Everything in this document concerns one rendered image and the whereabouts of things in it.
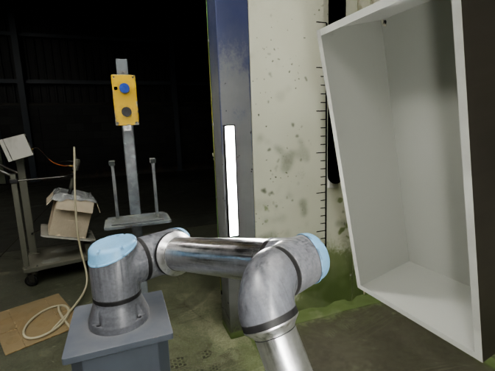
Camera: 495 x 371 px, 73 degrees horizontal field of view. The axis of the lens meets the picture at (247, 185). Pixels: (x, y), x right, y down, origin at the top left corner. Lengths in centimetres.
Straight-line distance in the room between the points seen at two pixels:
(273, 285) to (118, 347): 61
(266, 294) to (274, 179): 137
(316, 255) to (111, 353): 68
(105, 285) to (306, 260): 65
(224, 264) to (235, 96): 116
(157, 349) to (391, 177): 128
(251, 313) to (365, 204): 114
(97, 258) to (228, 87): 114
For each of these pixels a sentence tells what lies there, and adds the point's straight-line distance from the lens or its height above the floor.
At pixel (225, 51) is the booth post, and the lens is 190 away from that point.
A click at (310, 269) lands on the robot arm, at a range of 74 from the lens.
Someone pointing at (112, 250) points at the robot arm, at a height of 90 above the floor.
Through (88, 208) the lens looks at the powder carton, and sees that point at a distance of 326.
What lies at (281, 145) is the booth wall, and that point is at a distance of 198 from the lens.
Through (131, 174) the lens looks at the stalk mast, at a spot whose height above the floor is 102.
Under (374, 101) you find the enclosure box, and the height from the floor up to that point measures 135.
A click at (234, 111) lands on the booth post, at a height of 135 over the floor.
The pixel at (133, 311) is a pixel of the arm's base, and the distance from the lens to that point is 119.
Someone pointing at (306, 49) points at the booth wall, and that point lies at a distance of 210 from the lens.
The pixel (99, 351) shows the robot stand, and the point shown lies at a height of 64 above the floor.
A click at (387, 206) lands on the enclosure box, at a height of 85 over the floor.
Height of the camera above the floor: 125
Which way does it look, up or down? 10 degrees down
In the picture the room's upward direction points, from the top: 2 degrees counter-clockwise
